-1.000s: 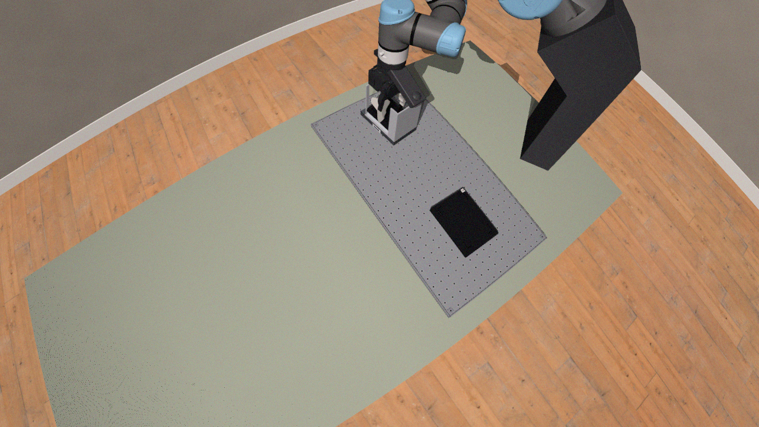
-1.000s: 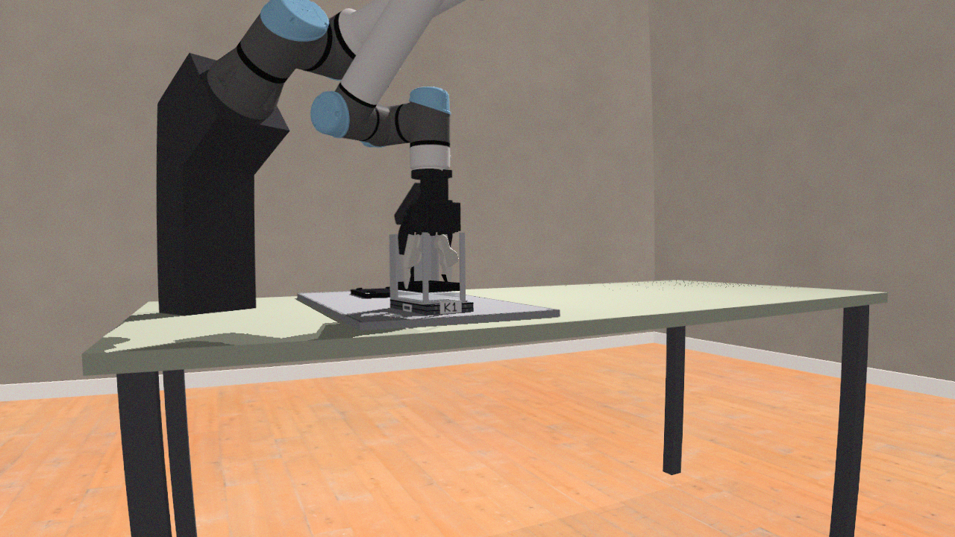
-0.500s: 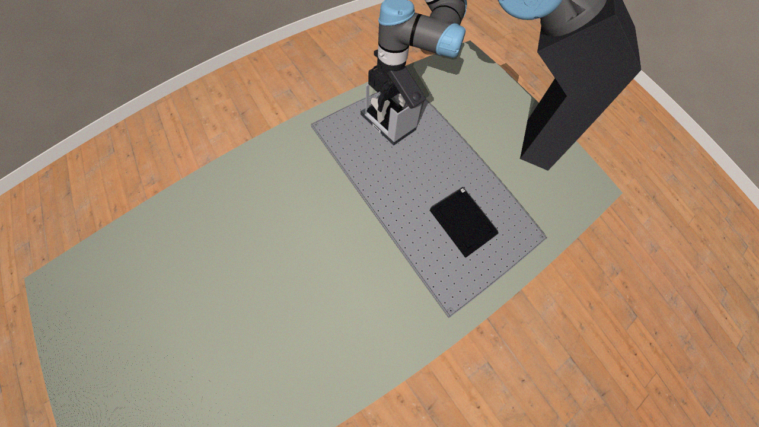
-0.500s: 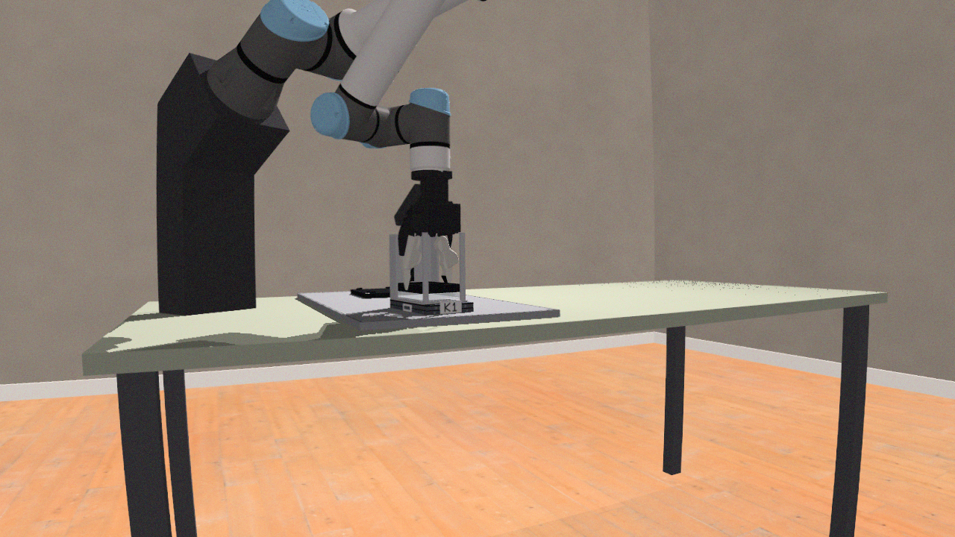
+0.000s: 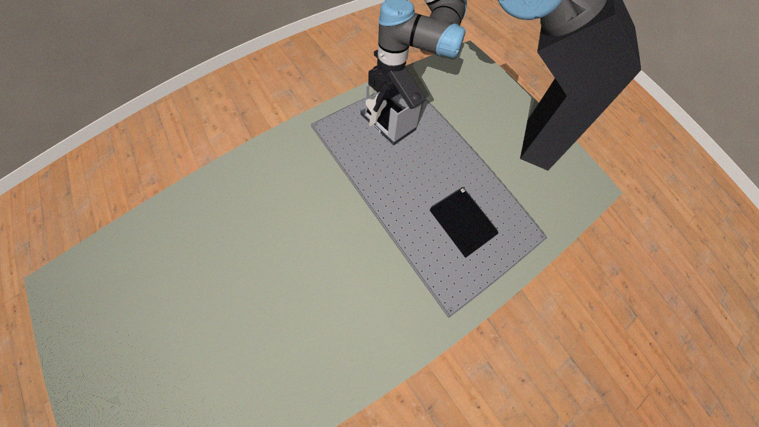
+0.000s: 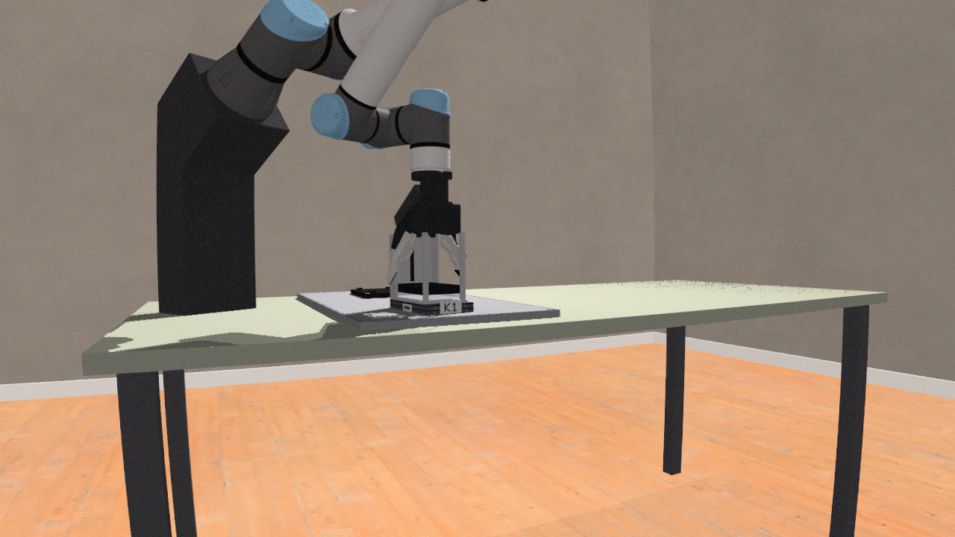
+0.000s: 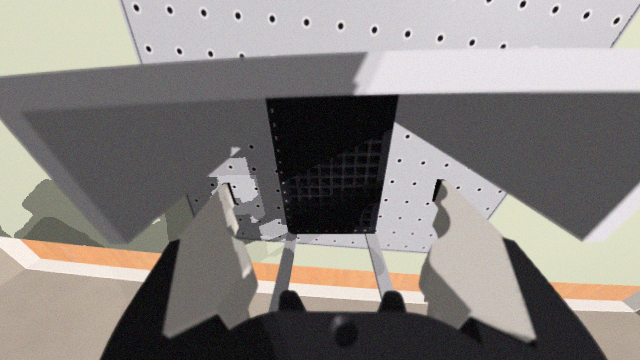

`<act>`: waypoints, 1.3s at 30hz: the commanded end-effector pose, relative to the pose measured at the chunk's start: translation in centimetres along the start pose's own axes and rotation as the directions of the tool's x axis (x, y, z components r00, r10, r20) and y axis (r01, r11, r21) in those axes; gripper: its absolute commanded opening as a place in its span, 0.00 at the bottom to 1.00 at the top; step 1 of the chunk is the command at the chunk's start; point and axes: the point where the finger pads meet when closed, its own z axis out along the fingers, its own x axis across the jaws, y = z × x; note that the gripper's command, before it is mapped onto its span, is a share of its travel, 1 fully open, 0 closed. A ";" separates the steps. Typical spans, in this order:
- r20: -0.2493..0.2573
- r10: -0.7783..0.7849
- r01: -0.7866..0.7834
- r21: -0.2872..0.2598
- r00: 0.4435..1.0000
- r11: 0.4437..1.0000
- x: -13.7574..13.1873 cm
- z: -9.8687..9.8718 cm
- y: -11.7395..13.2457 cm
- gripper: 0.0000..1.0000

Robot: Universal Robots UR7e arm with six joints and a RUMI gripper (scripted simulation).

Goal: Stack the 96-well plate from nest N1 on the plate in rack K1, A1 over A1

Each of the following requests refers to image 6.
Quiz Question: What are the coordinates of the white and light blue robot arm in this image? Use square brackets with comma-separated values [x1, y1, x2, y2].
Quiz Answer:
[207, 0, 469, 172]

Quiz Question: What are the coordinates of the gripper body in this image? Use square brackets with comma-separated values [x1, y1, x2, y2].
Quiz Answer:
[406, 170, 461, 238]

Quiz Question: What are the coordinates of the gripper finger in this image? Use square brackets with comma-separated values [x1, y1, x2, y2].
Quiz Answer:
[439, 234, 460, 276]
[387, 214, 416, 284]

